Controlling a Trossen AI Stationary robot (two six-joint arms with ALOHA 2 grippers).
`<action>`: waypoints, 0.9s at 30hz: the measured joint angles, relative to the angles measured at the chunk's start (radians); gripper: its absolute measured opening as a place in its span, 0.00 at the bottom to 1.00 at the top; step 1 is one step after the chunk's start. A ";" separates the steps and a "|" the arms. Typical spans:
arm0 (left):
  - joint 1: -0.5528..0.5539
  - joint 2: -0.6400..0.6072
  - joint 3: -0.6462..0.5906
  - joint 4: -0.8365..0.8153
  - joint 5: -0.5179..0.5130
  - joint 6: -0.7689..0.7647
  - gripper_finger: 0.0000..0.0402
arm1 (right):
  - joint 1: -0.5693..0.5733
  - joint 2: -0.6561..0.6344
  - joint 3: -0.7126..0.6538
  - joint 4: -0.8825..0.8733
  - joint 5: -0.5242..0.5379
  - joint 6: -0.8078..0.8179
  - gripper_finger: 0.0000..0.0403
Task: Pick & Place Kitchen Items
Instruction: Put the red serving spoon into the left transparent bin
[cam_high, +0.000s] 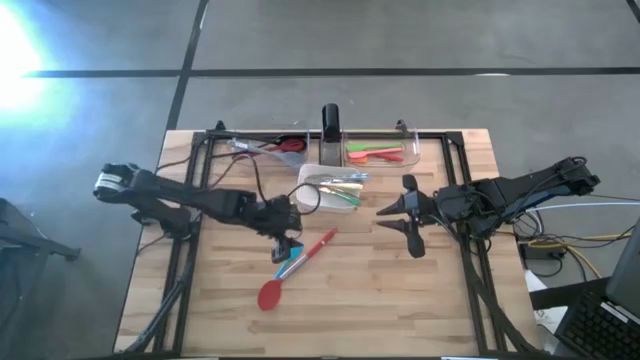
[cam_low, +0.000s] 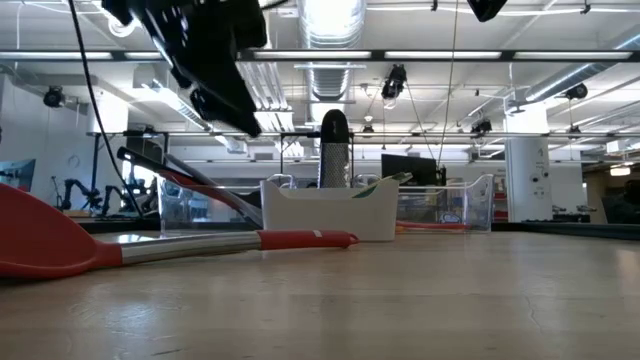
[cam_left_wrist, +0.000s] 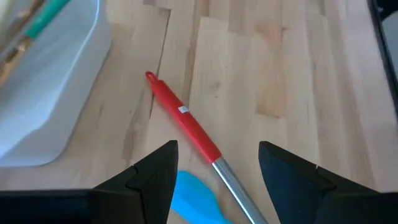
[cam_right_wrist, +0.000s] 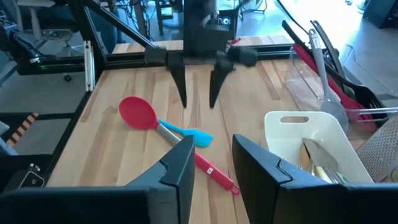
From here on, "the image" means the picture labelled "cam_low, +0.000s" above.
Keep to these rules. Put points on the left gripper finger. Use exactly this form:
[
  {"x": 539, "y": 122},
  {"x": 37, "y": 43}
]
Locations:
[
  {"x": 230, "y": 115},
  {"x": 181, "y": 77}
]

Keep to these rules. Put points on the black slotted spoon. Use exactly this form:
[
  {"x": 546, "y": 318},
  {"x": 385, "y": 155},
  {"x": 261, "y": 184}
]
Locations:
[{"x": 145, "y": 161}]

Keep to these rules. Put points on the black background robot arm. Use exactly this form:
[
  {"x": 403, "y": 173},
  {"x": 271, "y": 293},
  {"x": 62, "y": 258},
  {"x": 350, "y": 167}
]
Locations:
[{"x": 75, "y": 187}]

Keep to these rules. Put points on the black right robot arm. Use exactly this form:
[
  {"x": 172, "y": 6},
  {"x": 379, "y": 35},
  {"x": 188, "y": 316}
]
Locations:
[{"x": 487, "y": 7}]

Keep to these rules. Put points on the LED light strip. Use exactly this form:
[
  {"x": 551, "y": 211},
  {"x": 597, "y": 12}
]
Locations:
[
  {"x": 310, "y": 54},
  {"x": 440, "y": 54},
  {"x": 145, "y": 55},
  {"x": 575, "y": 54},
  {"x": 50, "y": 55}
]

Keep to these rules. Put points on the clear plastic bin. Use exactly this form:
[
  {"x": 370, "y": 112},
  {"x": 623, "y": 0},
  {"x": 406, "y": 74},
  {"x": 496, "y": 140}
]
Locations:
[
  {"x": 465, "y": 210},
  {"x": 175, "y": 215}
]

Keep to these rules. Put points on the black ceiling spotlight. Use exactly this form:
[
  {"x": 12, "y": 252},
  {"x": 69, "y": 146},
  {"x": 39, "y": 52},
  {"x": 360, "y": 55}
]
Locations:
[
  {"x": 481, "y": 126},
  {"x": 577, "y": 91},
  {"x": 395, "y": 82},
  {"x": 54, "y": 96}
]

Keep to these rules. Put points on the white plastic bin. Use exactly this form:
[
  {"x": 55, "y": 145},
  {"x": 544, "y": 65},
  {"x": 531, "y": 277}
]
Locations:
[{"x": 330, "y": 215}]

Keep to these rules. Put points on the black background monitor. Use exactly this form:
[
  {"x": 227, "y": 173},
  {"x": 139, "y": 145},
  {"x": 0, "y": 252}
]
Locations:
[{"x": 407, "y": 170}]

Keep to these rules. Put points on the red spatula with steel shank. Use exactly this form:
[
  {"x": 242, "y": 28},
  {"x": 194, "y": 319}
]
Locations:
[{"x": 45, "y": 240}]

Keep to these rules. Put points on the white column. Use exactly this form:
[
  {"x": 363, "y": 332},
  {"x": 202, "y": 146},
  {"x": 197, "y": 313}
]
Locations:
[{"x": 527, "y": 175}]

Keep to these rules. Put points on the person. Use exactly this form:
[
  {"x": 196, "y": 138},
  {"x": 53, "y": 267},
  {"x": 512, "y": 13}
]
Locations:
[{"x": 622, "y": 202}]

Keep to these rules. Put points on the silver ventilation duct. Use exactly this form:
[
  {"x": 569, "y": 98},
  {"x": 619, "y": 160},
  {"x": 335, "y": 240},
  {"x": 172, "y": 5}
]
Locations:
[{"x": 332, "y": 30}]

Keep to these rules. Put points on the blue wall display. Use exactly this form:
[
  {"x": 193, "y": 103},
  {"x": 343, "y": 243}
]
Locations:
[{"x": 17, "y": 175}]

